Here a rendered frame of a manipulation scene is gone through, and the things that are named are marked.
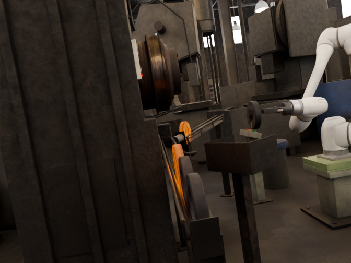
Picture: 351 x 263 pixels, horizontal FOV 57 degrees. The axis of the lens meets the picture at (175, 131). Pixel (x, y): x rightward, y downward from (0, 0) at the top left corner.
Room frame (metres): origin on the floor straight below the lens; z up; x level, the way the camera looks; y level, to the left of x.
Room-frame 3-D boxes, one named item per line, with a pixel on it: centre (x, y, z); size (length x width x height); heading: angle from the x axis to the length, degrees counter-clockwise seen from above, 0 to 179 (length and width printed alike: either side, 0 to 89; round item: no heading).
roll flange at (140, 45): (1.95, 0.13, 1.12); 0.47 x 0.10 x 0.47; 5
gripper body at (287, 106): (1.77, -0.60, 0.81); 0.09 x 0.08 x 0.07; 95
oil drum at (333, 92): (4.76, -2.42, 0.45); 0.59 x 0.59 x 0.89
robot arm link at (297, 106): (1.78, -0.67, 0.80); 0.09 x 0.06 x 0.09; 5
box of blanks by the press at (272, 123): (4.50, -1.04, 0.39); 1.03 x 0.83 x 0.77; 110
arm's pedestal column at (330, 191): (2.15, -1.05, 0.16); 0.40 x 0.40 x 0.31; 7
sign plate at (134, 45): (1.61, 0.13, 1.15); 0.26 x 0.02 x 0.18; 5
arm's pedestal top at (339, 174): (2.15, -1.05, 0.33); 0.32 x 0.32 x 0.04; 7
